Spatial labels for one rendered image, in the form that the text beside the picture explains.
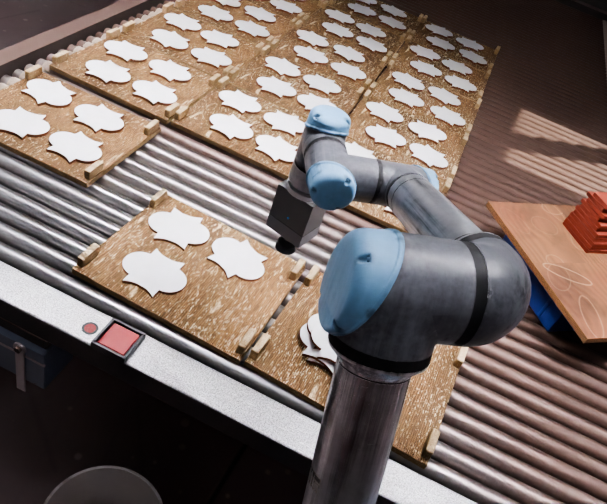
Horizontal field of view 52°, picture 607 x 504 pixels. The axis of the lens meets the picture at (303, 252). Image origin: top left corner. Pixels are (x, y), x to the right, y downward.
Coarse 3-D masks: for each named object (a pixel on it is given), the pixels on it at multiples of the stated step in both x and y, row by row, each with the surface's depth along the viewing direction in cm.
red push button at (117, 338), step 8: (112, 328) 123; (120, 328) 123; (104, 336) 121; (112, 336) 121; (120, 336) 122; (128, 336) 123; (136, 336) 123; (104, 344) 120; (112, 344) 120; (120, 344) 121; (128, 344) 121; (120, 352) 119
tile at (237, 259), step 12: (216, 240) 148; (228, 240) 149; (216, 252) 145; (228, 252) 146; (240, 252) 147; (252, 252) 148; (216, 264) 143; (228, 264) 143; (240, 264) 144; (252, 264) 145; (228, 276) 140; (240, 276) 141; (252, 276) 142
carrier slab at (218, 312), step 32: (128, 224) 145; (224, 224) 154; (96, 256) 135; (192, 256) 143; (128, 288) 131; (192, 288) 136; (224, 288) 138; (256, 288) 141; (288, 288) 144; (160, 320) 128; (192, 320) 129; (224, 320) 131; (256, 320) 134; (224, 352) 125
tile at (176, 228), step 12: (156, 216) 148; (168, 216) 149; (180, 216) 151; (156, 228) 145; (168, 228) 146; (180, 228) 147; (192, 228) 149; (204, 228) 150; (156, 240) 143; (168, 240) 144; (180, 240) 144; (192, 240) 146; (204, 240) 147
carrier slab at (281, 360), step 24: (312, 288) 146; (288, 312) 138; (312, 312) 140; (288, 336) 133; (264, 360) 127; (288, 360) 128; (432, 360) 140; (288, 384) 124; (312, 384) 125; (432, 384) 134; (408, 408) 128; (432, 408) 129; (408, 432) 123; (408, 456) 120
